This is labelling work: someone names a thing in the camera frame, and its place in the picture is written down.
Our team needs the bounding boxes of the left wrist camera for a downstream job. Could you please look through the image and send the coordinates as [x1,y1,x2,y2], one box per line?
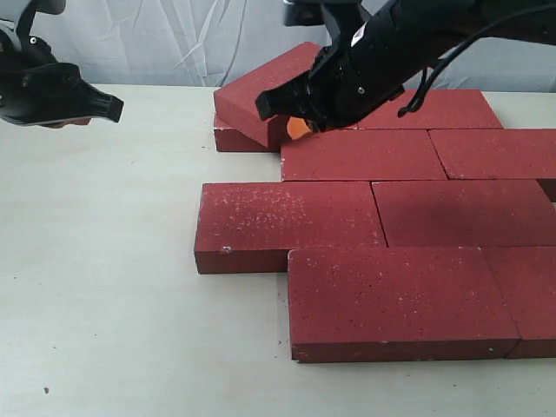
[22,0,66,15]

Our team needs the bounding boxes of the centre lower base brick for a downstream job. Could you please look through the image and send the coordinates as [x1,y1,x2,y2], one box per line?
[372,180,555,247]

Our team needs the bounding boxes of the white backdrop cloth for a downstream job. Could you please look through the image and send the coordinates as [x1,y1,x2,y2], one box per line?
[31,0,555,92]

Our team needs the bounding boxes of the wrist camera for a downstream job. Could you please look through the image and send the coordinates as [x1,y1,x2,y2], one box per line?
[282,0,370,27]
[22,0,66,15]

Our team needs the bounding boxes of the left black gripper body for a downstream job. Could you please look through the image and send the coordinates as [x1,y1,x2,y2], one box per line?
[1,28,91,128]

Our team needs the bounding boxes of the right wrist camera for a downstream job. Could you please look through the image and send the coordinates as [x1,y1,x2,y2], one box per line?
[282,0,370,27]

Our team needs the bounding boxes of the right middle base brick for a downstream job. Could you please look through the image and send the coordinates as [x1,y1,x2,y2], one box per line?
[428,129,555,202]

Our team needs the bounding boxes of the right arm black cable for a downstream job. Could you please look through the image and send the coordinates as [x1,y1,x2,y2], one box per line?
[397,0,556,118]

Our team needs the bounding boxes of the rear left base brick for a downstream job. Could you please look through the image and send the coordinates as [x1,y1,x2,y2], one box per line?
[213,116,281,153]

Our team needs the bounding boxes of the base brick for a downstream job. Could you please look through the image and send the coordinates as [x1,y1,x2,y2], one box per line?
[372,180,555,247]
[428,129,555,202]
[213,116,281,153]
[357,89,503,130]

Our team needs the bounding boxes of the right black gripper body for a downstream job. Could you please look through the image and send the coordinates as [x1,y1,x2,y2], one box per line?
[306,0,479,131]

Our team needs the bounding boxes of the rear right base brick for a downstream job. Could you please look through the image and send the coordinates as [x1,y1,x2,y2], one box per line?
[357,89,503,130]

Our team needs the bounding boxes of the red brick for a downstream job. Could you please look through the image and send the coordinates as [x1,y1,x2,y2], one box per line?
[214,43,321,147]
[483,247,555,359]
[288,248,520,363]
[281,129,447,182]
[194,182,387,275]

